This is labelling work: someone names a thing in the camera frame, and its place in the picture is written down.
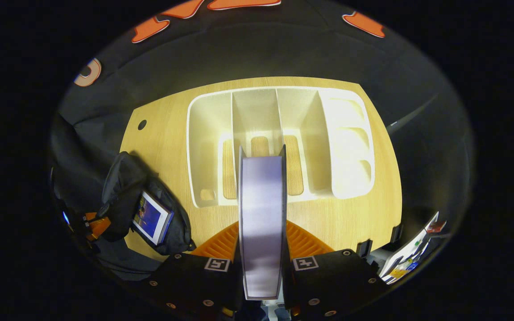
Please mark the white bookshelf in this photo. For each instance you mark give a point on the white bookshelf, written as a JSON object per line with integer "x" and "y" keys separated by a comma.
{"x": 208, "y": 133}

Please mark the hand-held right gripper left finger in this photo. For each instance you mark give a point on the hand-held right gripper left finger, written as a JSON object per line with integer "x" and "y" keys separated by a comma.
{"x": 181, "y": 281}

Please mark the portrait cover book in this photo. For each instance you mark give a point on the portrait cover book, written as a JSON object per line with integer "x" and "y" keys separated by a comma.
{"x": 261, "y": 223}

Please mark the black backdrop cloth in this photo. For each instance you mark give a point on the black backdrop cloth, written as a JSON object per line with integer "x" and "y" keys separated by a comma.
{"x": 257, "y": 49}

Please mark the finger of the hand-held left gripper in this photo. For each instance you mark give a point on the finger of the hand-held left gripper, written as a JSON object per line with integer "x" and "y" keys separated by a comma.
{"x": 97, "y": 225}

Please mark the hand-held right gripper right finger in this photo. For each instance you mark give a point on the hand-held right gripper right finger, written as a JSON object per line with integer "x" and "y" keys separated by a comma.
{"x": 328, "y": 281}

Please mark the blue cover book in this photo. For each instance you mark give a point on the blue cover book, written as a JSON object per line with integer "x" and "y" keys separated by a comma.
{"x": 150, "y": 218}

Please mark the black schoolbag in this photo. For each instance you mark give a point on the black schoolbag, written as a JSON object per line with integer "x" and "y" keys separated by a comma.
{"x": 121, "y": 196}

